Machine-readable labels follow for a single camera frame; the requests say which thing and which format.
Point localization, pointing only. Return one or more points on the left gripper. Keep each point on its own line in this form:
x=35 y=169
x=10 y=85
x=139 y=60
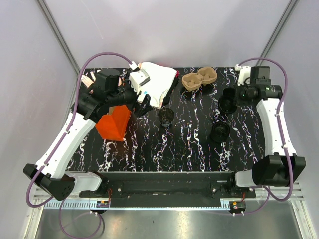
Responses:
x=139 y=109

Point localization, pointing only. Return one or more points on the black cup lid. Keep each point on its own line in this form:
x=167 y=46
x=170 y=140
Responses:
x=220 y=132
x=226 y=105

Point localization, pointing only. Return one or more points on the black tall coffee cup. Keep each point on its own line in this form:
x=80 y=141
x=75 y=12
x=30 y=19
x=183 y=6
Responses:
x=166 y=116

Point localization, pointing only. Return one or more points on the orange paper bag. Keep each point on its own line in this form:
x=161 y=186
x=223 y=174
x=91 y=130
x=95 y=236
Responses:
x=112 y=126

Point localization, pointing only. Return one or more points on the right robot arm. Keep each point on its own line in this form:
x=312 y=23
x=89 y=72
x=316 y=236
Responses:
x=280 y=166

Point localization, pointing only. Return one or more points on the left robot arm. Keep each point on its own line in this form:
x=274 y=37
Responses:
x=108 y=90

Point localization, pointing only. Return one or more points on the black cloth under napkins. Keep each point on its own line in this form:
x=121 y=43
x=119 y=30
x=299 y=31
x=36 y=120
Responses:
x=173 y=86

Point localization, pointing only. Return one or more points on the stack of white napkins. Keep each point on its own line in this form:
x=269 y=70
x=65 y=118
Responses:
x=161 y=80

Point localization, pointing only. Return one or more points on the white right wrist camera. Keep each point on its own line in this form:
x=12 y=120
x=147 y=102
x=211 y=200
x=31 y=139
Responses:
x=244 y=75

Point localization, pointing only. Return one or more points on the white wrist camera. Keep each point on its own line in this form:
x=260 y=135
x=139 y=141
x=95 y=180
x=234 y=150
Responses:
x=139 y=78
x=244 y=75

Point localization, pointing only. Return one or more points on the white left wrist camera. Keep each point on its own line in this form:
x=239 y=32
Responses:
x=139 y=78

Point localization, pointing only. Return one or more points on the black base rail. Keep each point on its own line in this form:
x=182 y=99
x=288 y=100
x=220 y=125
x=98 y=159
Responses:
x=169 y=190

